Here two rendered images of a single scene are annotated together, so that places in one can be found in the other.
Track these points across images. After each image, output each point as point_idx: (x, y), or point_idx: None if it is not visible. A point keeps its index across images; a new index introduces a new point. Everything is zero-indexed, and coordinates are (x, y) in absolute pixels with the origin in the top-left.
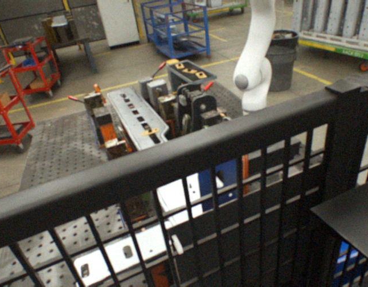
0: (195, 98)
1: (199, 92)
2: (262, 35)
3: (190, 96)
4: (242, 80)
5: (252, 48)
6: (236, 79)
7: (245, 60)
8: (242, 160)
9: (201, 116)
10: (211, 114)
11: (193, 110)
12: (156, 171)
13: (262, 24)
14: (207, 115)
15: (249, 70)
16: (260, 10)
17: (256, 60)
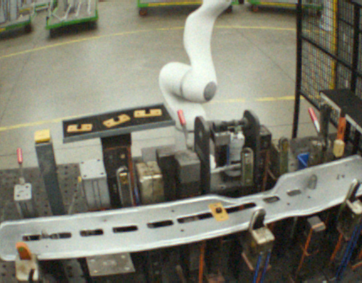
0: (258, 117)
1: (215, 120)
2: (210, 35)
3: (241, 122)
4: (213, 88)
5: (205, 50)
6: (207, 89)
7: (205, 65)
8: (343, 125)
9: (264, 135)
10: (264, 128)
11: (259, 133)
12: None
13: (212, 25)
14: (263, 131)
15: (213, 73)
16: (216, 13)
17: (211, 61)
